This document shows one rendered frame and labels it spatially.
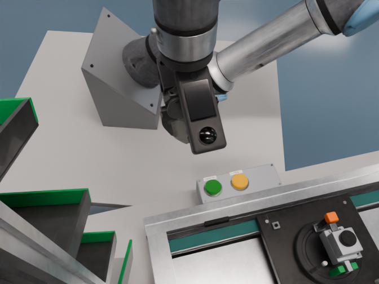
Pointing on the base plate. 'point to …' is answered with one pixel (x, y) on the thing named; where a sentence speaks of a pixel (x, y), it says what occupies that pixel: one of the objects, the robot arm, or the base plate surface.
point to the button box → (267, 171)
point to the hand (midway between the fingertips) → (189, 142)
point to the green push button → (213, 187)
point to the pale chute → (122, 267)
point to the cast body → (341, 246)
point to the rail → (260, 203)
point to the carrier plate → (286, 226)
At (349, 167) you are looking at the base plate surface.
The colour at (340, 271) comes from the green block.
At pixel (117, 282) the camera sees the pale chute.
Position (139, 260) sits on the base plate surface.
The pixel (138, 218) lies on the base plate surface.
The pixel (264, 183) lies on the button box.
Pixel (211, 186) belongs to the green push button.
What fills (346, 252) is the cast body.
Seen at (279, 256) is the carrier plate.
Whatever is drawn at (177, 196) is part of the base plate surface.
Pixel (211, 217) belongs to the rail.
